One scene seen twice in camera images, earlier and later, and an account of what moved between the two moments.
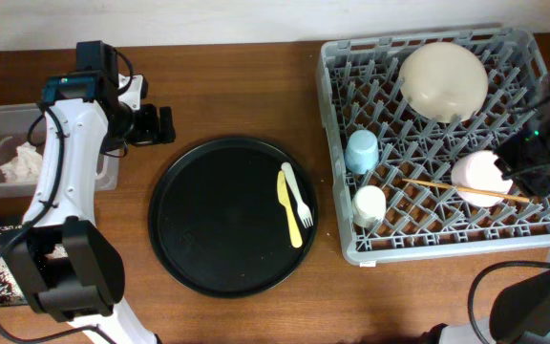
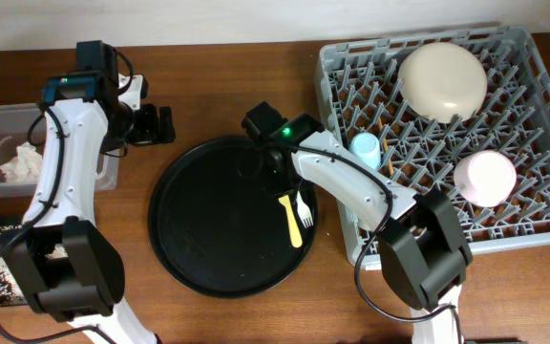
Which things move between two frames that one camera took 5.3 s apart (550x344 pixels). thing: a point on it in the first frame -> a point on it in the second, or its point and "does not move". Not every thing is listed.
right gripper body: (514, 160) -> (248, 164)
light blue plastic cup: (362, 151) does not move
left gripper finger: (167, 131) does not move
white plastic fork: (305, 213) does not move
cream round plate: (443, 82) does not move
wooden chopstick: (493, 194) -> (380, 122)
